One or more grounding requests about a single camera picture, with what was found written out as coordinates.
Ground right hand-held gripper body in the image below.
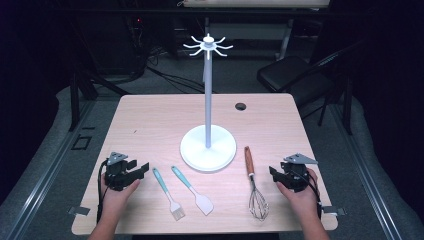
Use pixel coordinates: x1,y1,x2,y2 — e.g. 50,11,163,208
279,152,319,193

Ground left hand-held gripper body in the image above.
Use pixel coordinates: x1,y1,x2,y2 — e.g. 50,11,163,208
104,151,135,192

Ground wooden handled wire whisk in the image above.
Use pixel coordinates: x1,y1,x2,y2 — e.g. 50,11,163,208
243,145,270,222

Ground teal handled pastry brush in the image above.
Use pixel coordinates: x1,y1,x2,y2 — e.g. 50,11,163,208
152,167,187,222

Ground teal handled white spatula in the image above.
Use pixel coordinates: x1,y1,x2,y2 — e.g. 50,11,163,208
170,165,215,217

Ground white utensil rack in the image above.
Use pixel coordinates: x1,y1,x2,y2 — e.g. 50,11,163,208
179,32,238,174

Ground person's left hand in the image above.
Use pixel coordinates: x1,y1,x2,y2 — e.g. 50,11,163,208
101,171,142,218

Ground person's right hand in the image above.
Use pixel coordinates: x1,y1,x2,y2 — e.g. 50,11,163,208
275,167,323,222

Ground metal table clamp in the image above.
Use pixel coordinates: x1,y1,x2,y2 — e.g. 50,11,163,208
320,204,348,217
67,205,91,217

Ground black metal stand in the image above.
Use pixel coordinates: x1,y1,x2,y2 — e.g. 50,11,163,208
67,64,132,133

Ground black folding chair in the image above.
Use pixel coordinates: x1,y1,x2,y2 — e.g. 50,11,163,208
256,39,355,136

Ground dark computer tower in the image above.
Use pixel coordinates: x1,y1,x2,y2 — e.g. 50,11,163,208
75,13,148,76

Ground white background table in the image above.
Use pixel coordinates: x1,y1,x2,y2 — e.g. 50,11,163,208
175,0,332,62

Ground right hand-held gripper cable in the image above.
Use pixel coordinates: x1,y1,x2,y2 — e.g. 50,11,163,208
291,170,324,220

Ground hand-held gripper cable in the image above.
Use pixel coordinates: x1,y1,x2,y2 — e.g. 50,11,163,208
95,159,110,224
291,170,324,220

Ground left hand-held gripper cable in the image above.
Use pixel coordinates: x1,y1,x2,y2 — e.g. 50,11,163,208
95,159,110,224

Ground metal floor rail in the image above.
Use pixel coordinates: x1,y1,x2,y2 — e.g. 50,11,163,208
5,99,98,240
329,103,405,240

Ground black floor cables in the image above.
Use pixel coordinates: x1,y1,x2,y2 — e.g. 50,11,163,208
145,46,215,95

